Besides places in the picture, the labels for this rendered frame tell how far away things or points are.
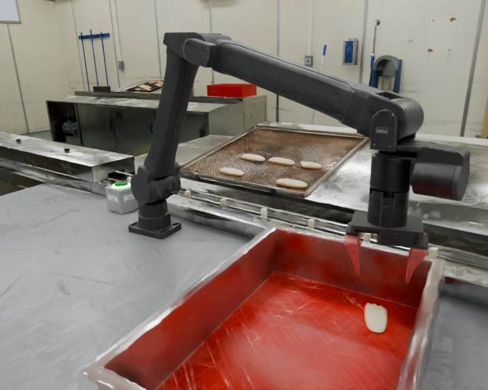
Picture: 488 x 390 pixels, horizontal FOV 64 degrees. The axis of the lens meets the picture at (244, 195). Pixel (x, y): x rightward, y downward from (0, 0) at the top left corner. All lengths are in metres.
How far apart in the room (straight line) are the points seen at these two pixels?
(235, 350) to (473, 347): 0.36
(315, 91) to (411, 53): 4.05
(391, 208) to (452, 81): 4.01
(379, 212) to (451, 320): 0.26
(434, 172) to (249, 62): 0.35
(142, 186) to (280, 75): 0.47
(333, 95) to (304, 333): 0.38
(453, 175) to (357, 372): 0.30
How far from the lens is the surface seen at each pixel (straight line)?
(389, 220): 0.61
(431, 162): 0.58
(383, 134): 0.57
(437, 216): 1.02
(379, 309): 0.74
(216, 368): 0.62
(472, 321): 0.79
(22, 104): 8.53
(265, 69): 0.69
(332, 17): 4.99
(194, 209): 1.09
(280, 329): 0.68
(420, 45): 4.65
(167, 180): 1.00
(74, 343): 0.72
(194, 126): 3.99
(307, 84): 0.64
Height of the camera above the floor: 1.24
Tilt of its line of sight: 19 degrees down
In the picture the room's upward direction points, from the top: 1 degrees counter-clockwise
